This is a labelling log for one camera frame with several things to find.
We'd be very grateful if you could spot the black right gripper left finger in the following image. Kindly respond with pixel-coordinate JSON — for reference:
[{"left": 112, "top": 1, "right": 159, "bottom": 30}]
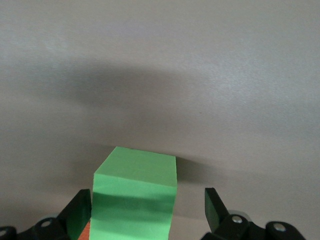
[{"left": 0, "top": 188, "right": 92, "bottom": 240}]

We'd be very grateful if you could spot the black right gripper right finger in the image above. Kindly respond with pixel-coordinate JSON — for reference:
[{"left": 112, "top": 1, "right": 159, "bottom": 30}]
[{"left": 201, "top": 187, "right": 308, "bottom": 240}]

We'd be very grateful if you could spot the orange foam block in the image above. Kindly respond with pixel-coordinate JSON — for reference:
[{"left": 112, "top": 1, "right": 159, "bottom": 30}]
[{"left": 79, "top": 221, "right": 91, "bottom": 240}]

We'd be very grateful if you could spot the green foam block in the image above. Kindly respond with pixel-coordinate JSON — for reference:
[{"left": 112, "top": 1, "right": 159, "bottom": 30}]
[{"left": 90, "top": 146, "right": 179, "bottom": 240}]

